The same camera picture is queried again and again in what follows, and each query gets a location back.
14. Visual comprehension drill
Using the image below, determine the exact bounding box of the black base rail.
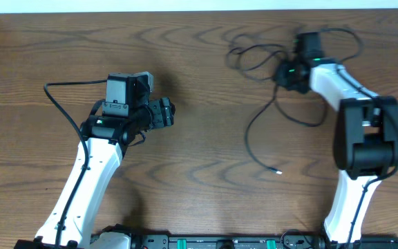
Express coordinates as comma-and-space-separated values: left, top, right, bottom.
91, 226, 398, 249

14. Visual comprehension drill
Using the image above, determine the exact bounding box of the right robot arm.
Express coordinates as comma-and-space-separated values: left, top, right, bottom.
274, 32, 398, 248

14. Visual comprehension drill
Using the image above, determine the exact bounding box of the right camera cable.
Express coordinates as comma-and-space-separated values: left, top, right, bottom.
318, 27, 398, 249

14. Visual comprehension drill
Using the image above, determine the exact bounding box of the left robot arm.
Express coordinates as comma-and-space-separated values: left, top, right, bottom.
15, 72, 175, 248

